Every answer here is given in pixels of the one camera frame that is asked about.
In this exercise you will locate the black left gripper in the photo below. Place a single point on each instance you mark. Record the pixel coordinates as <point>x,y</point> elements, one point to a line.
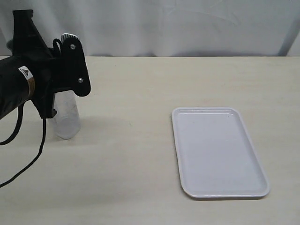
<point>59,68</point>

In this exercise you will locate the tall translucent plastic container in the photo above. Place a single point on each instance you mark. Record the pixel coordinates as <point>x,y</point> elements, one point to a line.
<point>66,122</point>

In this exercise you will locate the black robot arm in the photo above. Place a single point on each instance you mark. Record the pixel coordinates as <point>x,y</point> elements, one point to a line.
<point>17,83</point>

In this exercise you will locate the white backdrop curtain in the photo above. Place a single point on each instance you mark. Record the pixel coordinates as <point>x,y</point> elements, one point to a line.
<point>165,27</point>

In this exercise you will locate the white rectangular tray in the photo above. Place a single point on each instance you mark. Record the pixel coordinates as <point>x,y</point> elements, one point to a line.
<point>215,155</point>

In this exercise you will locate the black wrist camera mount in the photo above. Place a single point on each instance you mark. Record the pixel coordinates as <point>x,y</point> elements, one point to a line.
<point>27,41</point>

